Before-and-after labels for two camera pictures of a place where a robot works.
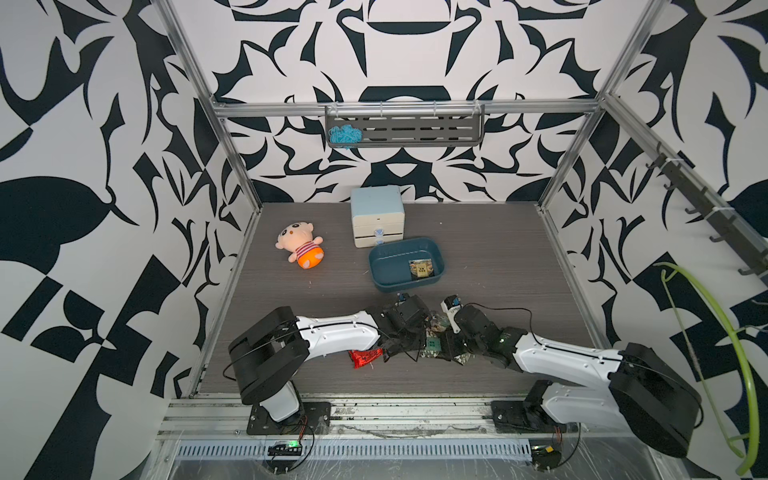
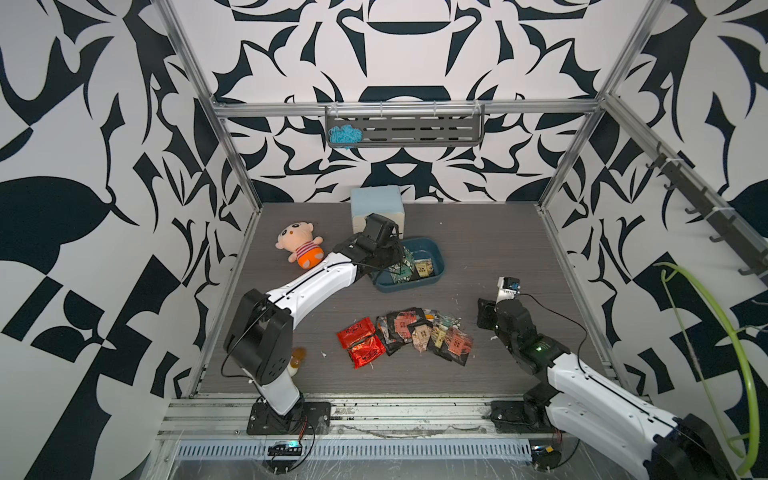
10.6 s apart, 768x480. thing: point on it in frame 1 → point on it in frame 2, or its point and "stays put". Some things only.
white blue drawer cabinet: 378,215 stays put
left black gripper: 419,334 → 395,253
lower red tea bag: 361,357 stays put
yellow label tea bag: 421,268 stays put
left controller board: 286,448 stays put
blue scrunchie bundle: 345,135 stays put
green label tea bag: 432,346 → 401,272
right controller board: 544,457 stays put
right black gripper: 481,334 → 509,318
